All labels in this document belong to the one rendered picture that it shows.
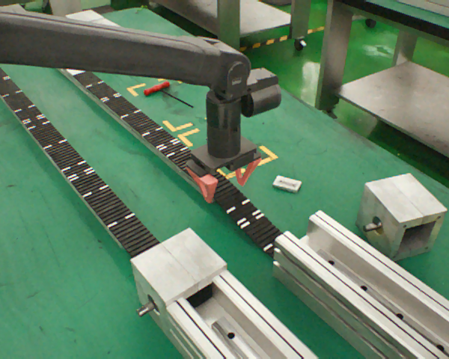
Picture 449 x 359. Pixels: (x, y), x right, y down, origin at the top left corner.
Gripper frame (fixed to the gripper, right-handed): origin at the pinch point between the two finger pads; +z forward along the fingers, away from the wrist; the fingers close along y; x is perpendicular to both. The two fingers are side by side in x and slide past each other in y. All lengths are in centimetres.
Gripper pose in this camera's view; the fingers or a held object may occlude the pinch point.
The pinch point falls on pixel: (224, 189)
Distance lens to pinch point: 81.6
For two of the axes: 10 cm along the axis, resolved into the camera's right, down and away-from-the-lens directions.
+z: 0.0, 7.8, 6.2
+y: 7.8, -4.0, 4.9
